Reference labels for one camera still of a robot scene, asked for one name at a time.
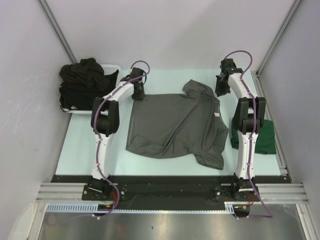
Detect white plastic basket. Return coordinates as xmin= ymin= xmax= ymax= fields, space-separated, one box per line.
xmin=60 ymin=64 xmax=121 ymax=115

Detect grey t shirt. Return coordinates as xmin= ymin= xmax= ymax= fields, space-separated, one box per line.
xmin=126 ymin=80 xmax=229 ymax=170

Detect black t shirts pile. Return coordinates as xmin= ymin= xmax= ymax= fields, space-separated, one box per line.
xmin=59 ymin=57 xmax=120 ymax=112

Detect purple cable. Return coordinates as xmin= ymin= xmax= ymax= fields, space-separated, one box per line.
xmin=223 ymin=50 xmax=274 ymax=219
xmin=46 ymin=60 xmax=151 ymax=227

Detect green folded t shirt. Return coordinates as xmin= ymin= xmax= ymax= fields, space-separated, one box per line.
xmin=230 ymin=119 xmax=277 ymax=155

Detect aluminium frame rail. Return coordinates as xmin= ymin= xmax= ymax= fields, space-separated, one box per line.
xmin=36 ymin=182 xmax=309 ymax=204

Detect light blue cable duct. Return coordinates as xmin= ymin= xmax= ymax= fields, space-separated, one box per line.
xmin=46 ymin=203 xmax=235 ymax=214

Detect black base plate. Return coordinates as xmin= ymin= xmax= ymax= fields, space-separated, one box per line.
xmin=51 ymin=174 xmax=293 ymax=212

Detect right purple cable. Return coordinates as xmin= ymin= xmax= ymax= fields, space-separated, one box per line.
xmin=223 ymin=50 xmax=274 ymax=219

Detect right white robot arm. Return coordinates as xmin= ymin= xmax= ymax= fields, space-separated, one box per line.
xmin=215 ymin=58 xmax=266 ymax=201

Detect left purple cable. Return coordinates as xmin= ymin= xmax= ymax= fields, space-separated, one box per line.
xmin=46 ymin=60 xmax=151 ymax=227

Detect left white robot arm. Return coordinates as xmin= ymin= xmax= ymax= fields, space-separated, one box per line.
xmin=88 ymin=66 xmax=149 ymax=200

